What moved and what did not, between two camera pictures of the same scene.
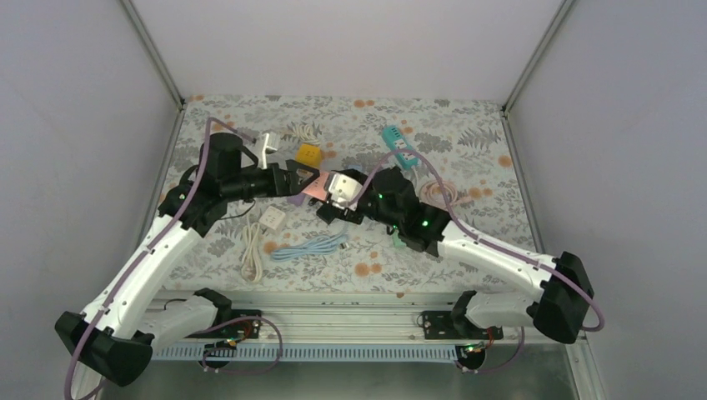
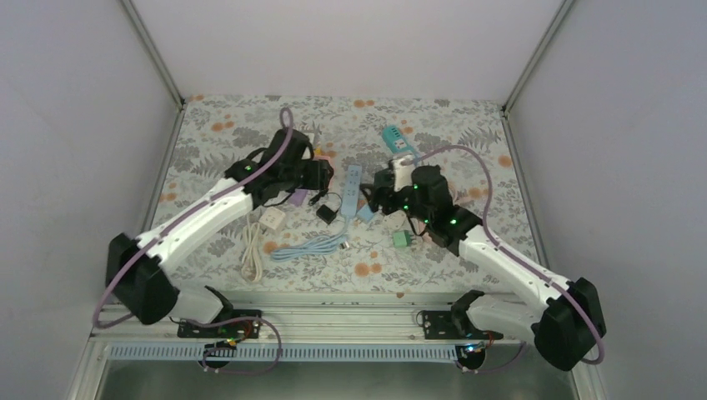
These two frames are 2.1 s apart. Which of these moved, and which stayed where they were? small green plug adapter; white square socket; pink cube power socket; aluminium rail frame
Moved: pink cube power socket
Stayed: aluminium rail frame; small green plug adapter; white square socket
